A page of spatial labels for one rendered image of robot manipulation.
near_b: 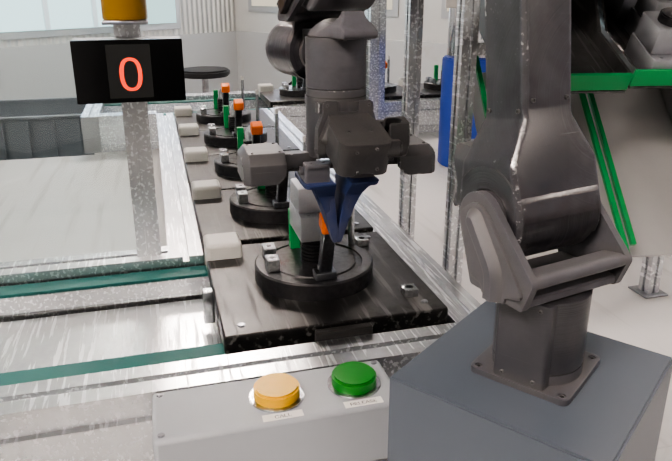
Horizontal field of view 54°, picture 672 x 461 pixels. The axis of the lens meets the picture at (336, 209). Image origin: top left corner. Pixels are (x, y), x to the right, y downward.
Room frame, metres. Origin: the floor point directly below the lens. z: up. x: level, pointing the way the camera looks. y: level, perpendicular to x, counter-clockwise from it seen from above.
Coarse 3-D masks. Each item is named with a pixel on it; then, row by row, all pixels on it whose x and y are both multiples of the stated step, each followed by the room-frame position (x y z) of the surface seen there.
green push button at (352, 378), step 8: (336, 368) 0.51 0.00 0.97; (344, 368) 0.51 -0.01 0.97; (352, 368) 0.51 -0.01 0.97; (360, 368) 0.51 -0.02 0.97; (368, 368) 0.51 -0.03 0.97; (336, 376) 0.50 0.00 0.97; (344, 376) 0.50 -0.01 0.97; (352, 376) 0.50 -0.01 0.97; (360, 376) 0.50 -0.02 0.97; (368, 376) 0.50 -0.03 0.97; (336, 384) 0.49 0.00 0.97; (344, 384) 0.49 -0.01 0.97; (352, 384) 0.49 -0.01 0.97; (360, 384) 0.49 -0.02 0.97; (368, 384) 0.49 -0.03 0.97; (344, 392) 0.49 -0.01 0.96; (352, 392) 0.48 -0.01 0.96; (360, 392) 0.49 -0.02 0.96
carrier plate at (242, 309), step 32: (256, 256) 0.77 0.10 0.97; (384, 256) 0.77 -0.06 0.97; (224, 288) 0.68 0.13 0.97; (256, 288) 0.68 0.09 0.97; (384, 288) 0.68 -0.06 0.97; (224, 320) 0.60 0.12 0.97; (256, 320) 0.60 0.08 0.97; (288, 320) 0.60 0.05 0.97; (320, 320) 0.60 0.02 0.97; (352, 320) 0.60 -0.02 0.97; (384, 320) 0.61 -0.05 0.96; (416, 320) 0.62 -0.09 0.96; (224, 352) 0.57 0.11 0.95
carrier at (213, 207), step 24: (192, 192) 1.01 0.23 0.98; (216, 192) 1.01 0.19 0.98; (240, 192) 0.93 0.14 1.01; (264, 192) 0.98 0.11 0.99; (288, 192) 0.98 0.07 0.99; (216, 216) 0.92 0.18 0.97; (240, 216) 0.91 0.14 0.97; (264, 216) 0.89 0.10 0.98; (360, 216) 0.92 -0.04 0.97; (240, 240) 0.83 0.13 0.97; (264, 240) 0.84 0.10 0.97
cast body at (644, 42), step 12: (648, 12) 0.77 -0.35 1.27; (660, 12) 0.75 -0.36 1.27; (648, 24) 0.76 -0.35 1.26; (660, 24) 0.75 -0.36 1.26; (636, 36) 0.78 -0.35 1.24; (648, 36) 0.76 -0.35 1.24; (660, 36) 0.74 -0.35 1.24; (636, 48) 0.78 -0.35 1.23; (648, 48) 0.75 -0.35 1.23; (660, 48) 0.74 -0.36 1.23; (636, 60) 0.77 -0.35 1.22; (648, 60) 0.75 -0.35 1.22; (660, 60) 0.74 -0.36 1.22
